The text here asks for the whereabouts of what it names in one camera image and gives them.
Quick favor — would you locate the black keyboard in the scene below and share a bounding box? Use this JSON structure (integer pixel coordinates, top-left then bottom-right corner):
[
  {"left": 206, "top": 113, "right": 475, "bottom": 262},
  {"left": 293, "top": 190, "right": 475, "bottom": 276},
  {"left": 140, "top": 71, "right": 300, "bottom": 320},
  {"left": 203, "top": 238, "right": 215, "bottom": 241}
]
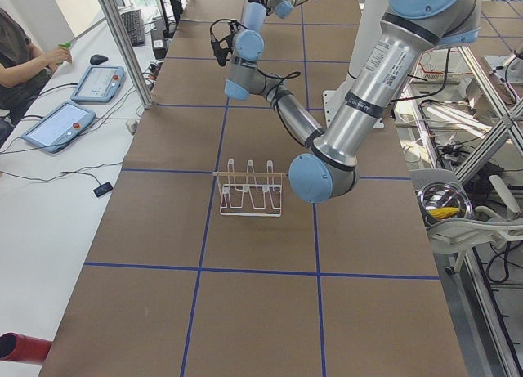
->
[{"left": 120, "top": 9, "right": 145, "bottom": 47}]

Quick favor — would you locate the black computer mouse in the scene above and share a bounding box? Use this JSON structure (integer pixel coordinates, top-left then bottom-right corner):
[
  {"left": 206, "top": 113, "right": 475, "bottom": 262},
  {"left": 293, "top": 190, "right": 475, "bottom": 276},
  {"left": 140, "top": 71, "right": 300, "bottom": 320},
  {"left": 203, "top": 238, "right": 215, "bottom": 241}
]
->
[{"left": 89, "top": 54, "right": 109, "bottom": 65}]

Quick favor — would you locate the blue teach pendant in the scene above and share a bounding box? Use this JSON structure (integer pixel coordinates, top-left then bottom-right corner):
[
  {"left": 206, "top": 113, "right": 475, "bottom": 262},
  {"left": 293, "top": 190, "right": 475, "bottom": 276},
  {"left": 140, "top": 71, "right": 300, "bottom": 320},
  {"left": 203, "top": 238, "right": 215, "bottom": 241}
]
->
[
  {"left": 70, "top": 65, "right": 125, "bottom": 104},
  {"left": 21, "top": 101, "right": 96, "bottom": 154}
]

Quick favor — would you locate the aluminium frame post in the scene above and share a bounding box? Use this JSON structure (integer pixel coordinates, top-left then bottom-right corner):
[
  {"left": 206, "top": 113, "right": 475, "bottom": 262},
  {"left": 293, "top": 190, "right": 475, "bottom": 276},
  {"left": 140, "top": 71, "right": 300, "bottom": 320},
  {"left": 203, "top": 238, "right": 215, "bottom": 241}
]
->
[{"left": 98, "top": 0, "right": 153, "bottom": 110}]

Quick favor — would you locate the small black puck device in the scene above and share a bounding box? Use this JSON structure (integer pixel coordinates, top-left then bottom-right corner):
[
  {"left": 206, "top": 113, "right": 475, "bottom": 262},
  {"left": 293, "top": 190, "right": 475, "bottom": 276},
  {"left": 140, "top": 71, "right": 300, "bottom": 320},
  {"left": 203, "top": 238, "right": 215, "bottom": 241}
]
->
[{"left": 93, "top": 182, "right": 114, "bottom": 197}]

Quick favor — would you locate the red cylinder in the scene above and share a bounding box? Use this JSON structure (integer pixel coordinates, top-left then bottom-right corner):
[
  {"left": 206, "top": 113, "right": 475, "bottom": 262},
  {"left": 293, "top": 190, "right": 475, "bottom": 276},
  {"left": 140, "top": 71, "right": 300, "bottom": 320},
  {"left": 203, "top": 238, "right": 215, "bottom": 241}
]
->
[{"left": 1, "top": 333, "right": 52, "bottom": 365}]

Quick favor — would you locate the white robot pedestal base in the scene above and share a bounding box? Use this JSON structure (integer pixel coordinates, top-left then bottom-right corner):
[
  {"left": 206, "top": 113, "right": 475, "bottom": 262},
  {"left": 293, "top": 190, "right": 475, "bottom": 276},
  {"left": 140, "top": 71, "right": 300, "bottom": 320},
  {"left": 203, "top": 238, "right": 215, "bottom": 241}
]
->
[{"left": 321, "top": 0, "right": 393, "bottom": 129}]

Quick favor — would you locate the light blue plastic cup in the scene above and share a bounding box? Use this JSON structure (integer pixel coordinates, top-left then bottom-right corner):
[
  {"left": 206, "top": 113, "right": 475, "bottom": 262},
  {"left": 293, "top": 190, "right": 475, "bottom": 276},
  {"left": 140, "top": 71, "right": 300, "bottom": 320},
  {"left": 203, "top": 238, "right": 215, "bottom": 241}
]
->
[{"left": 242, "top": 2, "right": 266, "bottom": 33}]

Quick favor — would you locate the far blue teach pendant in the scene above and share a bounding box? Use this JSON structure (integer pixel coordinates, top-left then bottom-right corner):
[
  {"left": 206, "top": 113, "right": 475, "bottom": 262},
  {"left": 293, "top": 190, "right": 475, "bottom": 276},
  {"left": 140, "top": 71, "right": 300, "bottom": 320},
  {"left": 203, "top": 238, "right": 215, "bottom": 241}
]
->
[{"left": 70, "top": 65, "right": 125, "bottom": 104}]

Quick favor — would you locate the seated person in dark shirt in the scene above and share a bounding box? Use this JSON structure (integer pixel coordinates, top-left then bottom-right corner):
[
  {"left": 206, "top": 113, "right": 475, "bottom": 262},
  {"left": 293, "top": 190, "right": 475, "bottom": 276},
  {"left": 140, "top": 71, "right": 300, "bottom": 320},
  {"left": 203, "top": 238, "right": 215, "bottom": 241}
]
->
[{"left": 1, "top": 10, "right": 72, "bottom": 126}]

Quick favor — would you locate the near blue teach pendant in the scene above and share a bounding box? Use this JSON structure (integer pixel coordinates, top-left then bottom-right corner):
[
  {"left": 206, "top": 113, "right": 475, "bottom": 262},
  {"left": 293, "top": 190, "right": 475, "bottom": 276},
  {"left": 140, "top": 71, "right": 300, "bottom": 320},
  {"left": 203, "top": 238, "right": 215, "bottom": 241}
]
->
[{"left": 21, "top": 101, "right": 96, "bottom": 154}]

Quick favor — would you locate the steel bowl with corn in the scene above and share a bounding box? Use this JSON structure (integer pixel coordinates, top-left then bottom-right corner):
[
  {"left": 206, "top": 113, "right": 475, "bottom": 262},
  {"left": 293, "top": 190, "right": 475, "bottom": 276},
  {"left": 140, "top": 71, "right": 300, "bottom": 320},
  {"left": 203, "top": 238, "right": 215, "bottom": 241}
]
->
[{"left": 417, "top": 182, "right": 473, "bottom": 227}]

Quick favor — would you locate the white wire cup holder rack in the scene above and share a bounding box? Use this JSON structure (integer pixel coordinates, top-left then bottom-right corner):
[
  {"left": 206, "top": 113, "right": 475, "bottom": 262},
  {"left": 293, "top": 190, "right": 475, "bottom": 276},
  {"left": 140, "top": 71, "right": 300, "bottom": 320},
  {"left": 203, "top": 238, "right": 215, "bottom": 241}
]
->
[{"left": 213, "top": 159, "right": 286, "bottom": 218}]

